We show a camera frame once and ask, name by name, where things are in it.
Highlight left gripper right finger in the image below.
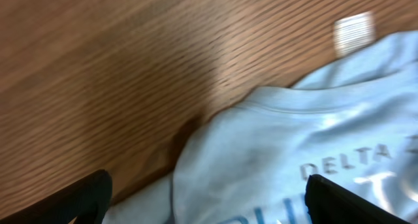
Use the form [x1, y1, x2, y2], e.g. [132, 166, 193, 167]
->
[304, 174, 408, 224]

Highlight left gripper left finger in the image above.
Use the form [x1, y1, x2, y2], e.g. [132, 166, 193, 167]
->
[1, 170, 112, 224]

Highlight light blue printed t-shirt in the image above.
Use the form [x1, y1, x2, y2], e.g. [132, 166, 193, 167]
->
[104, 31, 417, 224]

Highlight white tag on table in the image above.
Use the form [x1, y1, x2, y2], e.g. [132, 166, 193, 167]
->
[334, 11, 376, 58]

